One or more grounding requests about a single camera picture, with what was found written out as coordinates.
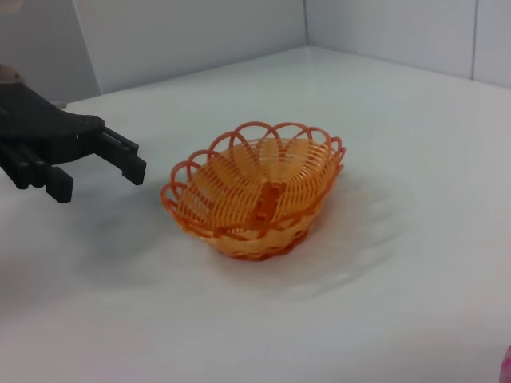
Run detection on orange woven plastic basket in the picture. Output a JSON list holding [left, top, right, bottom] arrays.
[[160, 121, 347, 261]]

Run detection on grey robot torso column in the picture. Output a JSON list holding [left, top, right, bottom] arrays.
[[0, 0, 103, 107]]

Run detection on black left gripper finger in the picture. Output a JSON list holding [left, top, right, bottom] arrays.
[[0, 144, 76, 205], [85, 126, 148, 187]]

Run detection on pink peach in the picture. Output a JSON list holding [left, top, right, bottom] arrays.
[[498, 345, 511, 383]]

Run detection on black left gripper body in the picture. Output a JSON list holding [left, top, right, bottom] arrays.
[[0, 83, 105, 164]]

